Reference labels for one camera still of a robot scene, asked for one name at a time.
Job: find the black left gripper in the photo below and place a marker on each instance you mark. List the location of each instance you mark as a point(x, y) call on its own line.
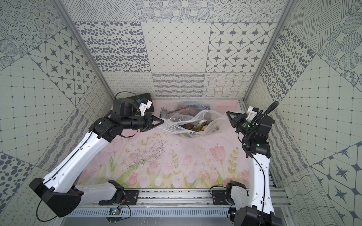
point(148, 121)

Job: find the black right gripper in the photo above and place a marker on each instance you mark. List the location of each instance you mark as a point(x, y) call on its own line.
point(235, 122)

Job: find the yellow plaid shirt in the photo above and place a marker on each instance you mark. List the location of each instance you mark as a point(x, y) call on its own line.
point(203, 125)

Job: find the clear plastic vacuum bag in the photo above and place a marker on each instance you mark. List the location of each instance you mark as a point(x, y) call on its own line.
point(181, 125)

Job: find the red plaid shirt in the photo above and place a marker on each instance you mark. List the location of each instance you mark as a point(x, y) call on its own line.
point(190, 108)

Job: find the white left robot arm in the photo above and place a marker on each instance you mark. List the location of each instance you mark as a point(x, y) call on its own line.
point(58, 189)

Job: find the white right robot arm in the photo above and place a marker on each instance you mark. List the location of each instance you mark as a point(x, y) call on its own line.
point(253, 204)

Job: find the black plastic tool case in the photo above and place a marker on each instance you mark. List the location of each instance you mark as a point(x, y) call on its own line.
point(143, 98)

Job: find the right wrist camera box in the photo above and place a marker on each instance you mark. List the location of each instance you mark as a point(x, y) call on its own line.
point(251, 113)

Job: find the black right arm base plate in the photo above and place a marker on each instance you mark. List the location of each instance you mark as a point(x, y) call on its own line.
point(221, 197)

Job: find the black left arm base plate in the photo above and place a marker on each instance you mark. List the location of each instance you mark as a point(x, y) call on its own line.
point(125, 197)

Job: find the aluminium mounting rail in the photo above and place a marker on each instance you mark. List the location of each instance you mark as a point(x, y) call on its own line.
point(166, 197)

